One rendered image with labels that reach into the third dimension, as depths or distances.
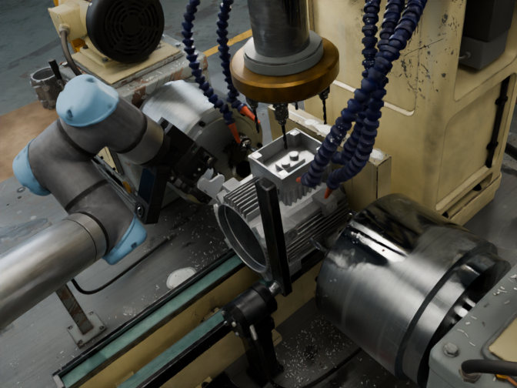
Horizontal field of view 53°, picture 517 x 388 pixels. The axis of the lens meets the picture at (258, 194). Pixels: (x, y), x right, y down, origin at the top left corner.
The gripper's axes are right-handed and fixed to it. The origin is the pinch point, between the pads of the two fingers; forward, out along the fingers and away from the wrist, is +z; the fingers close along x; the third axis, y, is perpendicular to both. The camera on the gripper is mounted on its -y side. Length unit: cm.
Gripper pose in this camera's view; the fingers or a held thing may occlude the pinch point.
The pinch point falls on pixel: (210, 202)
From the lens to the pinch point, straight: 99.0
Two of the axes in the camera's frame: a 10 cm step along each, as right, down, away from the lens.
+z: 5.0, 3.9, 7.8
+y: 5.9, -8.1, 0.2
